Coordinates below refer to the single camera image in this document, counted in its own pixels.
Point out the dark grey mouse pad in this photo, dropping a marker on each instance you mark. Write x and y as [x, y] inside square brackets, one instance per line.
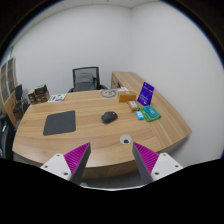
[60, 123]

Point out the grey mesh office chair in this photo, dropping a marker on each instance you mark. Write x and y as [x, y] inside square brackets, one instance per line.
[85, 79]

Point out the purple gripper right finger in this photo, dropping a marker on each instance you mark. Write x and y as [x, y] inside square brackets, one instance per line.
[151, 165]

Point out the brown cardboard box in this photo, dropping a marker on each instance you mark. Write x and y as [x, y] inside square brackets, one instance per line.
[125, 96]

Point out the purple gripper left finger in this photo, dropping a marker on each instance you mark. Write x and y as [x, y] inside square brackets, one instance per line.
[70, 166]

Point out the green box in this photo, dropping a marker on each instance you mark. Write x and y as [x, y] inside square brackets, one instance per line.
[150, 113]

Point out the wooden office desk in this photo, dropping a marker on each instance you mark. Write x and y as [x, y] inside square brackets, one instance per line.
[109, 157]

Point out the black chair at left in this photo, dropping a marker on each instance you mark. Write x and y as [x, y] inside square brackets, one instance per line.
[21, 103]

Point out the dark brown box stack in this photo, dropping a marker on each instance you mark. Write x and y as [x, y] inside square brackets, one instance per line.
[39, 95]

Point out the desk cable grommet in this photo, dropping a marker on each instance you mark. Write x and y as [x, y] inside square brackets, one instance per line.
[125, 139]

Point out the green white leaflet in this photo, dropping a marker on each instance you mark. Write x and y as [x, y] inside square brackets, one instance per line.
[57, 98]

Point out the small tan box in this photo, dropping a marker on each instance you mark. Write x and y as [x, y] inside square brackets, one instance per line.
[133, 105]

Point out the small blue box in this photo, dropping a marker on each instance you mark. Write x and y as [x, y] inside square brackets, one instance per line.
[139, 115]

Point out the purple standing sign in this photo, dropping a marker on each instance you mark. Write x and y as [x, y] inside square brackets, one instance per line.
[146, 94]

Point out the black computer mouse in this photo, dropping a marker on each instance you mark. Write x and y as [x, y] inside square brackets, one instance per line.
[109, 117]

